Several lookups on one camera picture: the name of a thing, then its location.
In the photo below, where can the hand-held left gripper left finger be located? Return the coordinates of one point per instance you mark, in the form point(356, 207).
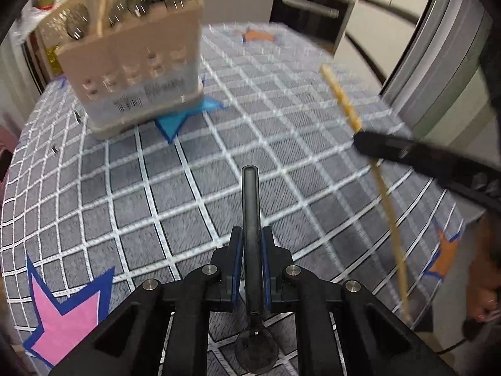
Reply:
point(236, 270)

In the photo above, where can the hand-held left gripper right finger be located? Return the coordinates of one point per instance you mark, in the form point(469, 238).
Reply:
point(267, 270)

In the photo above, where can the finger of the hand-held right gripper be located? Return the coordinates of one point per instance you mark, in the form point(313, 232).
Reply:
point(407, 150)

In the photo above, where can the black plastic spoon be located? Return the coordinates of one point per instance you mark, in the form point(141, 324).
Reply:
point(250, 203)

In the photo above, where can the gold patterned wooden chopstick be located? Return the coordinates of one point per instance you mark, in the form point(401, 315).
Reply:
point(346, 103)

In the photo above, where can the beige plastic utensil holder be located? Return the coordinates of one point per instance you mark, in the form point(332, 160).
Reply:
point(141, 78)

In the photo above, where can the person's right hand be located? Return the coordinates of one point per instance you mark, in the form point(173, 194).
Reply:
point(487, 274)

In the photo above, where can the grey refrigerator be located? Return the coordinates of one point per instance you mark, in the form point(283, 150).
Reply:
point(438, 55)

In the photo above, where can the grey checkered star tablecloth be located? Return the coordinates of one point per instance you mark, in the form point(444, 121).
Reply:
point(195, 172)

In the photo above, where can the black oven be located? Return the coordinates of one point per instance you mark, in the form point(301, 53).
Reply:
point(309, 11)

